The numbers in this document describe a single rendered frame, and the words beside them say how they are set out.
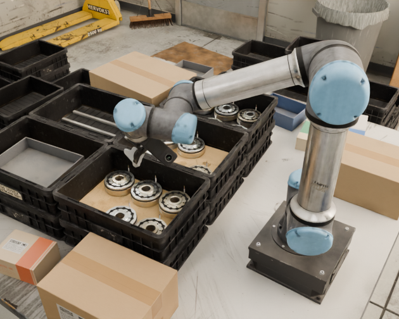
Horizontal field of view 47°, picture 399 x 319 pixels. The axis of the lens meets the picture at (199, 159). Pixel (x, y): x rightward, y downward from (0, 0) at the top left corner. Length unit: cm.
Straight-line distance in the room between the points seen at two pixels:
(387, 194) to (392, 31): 275
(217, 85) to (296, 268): 58
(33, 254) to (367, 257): 105
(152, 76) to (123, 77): 13
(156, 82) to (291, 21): 272
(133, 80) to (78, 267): 103
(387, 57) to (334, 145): 338
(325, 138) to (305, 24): 355
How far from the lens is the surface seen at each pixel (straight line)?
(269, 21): 470
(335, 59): 99
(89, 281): 127
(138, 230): 128
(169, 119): 107
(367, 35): 385
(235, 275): 147
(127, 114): 107
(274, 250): 141
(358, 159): 173
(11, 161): 179
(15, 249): 153
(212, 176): 144
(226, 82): 114
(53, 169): 170
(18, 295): 151
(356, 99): 97
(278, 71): 111
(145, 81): 206
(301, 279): 140
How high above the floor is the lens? 184
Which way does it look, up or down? 37 degrees down
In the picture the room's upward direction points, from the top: straight up
